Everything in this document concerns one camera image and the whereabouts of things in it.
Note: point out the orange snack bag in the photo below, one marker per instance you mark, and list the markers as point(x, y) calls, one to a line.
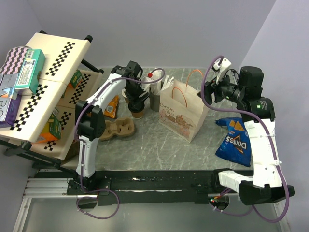
point(111, 109)

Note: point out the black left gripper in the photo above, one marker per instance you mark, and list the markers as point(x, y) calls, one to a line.
point(136, 98)

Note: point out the black coffee cup lid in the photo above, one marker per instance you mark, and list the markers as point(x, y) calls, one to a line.
point(137, 107)

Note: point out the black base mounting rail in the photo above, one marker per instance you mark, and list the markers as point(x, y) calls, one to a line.
point(152, 186)

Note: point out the blue chips bag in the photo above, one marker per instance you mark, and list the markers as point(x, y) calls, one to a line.
point(236, 146)

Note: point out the cream checkered shelf rack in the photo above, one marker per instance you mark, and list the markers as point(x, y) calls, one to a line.
point(63, 57)

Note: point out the green orange box lower shelf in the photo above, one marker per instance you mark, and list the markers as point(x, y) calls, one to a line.
point(51, 131)

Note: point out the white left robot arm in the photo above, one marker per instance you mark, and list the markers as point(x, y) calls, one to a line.
point(89, 114)

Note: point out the cardboard cup carrier tray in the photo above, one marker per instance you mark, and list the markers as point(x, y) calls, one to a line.
point(121, 127)

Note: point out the green box middle shelf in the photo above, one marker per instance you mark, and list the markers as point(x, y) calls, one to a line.
point(76, 79)

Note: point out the brown paper takeout bag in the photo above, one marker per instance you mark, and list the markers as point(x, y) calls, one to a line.
point(181, 110)

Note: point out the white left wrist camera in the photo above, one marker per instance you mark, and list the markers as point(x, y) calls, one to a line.
point(152, 87)

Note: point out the purple product box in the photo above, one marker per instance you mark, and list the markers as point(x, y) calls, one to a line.
point(8, 110)

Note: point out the paper coffee cup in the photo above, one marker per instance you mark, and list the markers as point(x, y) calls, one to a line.
point(137, 110)
point(124, 96)

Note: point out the grey straw holder cup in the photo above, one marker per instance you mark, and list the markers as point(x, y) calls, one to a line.
point(154, 101)

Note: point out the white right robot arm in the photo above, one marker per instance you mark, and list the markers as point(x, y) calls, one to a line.
point(268, 184)

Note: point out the silver grey small box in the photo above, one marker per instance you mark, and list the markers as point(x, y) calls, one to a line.
point(7, 85)

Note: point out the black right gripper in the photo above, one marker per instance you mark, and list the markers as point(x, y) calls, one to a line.
point(210, 87)

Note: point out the teal cardboard box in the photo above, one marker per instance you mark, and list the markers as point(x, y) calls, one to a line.
point(30, 72)

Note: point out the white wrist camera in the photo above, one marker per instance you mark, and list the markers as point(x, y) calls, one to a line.
point(152, 87)
point(223, 67)

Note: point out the pink wavy patterned can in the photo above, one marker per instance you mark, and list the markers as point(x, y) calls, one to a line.
point(14, 60)

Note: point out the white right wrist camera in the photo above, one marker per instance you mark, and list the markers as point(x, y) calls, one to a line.
point(223, 67)

